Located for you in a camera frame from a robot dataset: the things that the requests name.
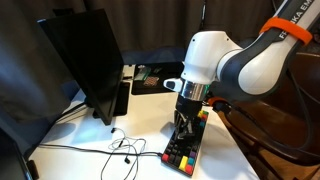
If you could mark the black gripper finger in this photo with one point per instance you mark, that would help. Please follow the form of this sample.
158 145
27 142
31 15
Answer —
178 121
189 128

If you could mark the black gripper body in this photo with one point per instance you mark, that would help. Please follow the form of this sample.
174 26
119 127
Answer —
188 105

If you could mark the black keyboard with coloured keys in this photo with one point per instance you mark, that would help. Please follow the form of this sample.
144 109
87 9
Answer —
183 156

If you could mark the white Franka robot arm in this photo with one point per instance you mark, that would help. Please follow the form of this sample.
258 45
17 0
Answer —
240 63

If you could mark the black desk mat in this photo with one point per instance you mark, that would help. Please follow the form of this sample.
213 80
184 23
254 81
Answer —
166 75

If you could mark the red checkered small card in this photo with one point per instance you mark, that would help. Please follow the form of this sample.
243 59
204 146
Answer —
151 81

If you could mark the small black object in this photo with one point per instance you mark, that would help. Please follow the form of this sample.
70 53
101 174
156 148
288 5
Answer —
156 70

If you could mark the large grey curtain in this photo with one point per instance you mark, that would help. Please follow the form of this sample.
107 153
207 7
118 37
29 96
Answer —
160 23

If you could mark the brown wooden furniture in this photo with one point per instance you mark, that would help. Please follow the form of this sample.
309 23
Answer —
286 116

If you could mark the black monitor with square base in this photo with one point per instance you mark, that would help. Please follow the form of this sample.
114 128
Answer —
90 60

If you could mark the narrow grey curtain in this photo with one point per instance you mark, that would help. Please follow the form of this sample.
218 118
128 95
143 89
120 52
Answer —
26 66

